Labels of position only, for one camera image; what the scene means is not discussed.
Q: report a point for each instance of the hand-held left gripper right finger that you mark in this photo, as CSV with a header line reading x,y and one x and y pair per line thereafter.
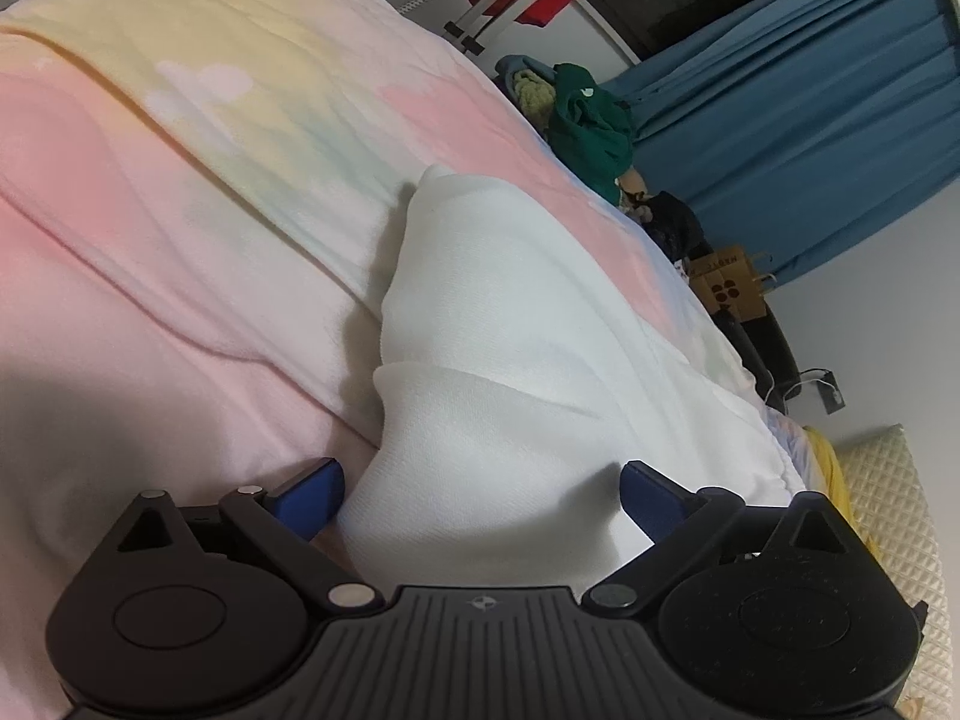
x,y
652,495

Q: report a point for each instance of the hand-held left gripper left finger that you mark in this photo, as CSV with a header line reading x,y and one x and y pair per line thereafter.
x,y
311,495

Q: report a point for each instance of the white pants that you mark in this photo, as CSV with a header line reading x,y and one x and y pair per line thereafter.
x,y
510,360

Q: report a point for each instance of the black clothes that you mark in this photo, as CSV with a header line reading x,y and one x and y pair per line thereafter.
x,y
675,221

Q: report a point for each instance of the yellow cloth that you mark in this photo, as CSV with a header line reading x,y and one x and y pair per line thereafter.
x,y
829,465

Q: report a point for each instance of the black sofa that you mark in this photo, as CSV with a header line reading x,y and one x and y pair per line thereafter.
x,y
772,352

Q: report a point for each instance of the brown paper bag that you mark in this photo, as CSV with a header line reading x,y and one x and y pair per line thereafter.
x,y
731,289

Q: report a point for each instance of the brown plush toy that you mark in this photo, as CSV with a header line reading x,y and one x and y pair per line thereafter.
x,y
631,184

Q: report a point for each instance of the pastel rainbow blanket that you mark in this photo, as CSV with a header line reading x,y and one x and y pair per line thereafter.
x,y
150,202

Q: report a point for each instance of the green hoodie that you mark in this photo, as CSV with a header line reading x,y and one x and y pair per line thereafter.
x,y
592,127

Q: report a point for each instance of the blue curtain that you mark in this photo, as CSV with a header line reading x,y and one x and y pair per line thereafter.
x,y
787,105

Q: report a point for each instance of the wall socket with charger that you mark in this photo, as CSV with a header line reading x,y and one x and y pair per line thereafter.
x,y
834,394

